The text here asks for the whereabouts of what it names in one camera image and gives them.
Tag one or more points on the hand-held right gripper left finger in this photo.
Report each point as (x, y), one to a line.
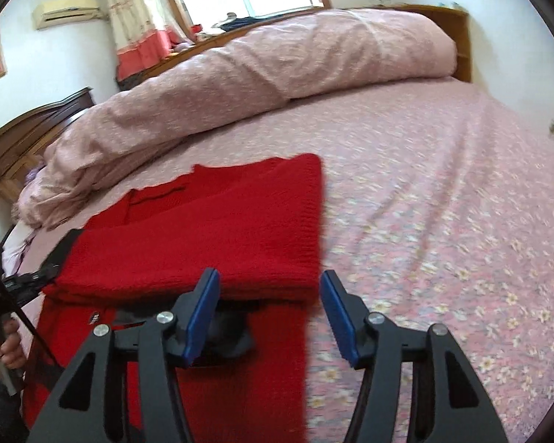
(202, 318)

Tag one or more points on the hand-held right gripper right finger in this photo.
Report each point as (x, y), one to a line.
(339, 318)

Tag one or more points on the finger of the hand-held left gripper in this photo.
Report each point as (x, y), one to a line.
(67, 249)

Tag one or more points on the red knitted sweater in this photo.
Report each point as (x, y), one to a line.
(212, 230)

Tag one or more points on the person's left hand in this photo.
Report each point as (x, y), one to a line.
(13, 350)

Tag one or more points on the white pillow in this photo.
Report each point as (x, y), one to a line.
(14, 251)

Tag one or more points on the purple pillow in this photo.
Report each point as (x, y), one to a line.
(33, 173)

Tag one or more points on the dark wooden headboard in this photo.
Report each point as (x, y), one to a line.
(23, 129)

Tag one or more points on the pink floral bed sheet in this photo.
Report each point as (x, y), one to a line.
(443, 221)

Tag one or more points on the white air conditioner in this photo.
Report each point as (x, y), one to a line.
(67, 13)

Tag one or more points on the cream and red curtain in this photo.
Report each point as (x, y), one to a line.
(138, 23)

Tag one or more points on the pink rolled duvet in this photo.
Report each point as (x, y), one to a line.
(240, 83)

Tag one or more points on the red cup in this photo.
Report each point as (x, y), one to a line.
(195, 28)

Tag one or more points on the dark blue cloth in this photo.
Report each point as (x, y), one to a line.
(242, 21)

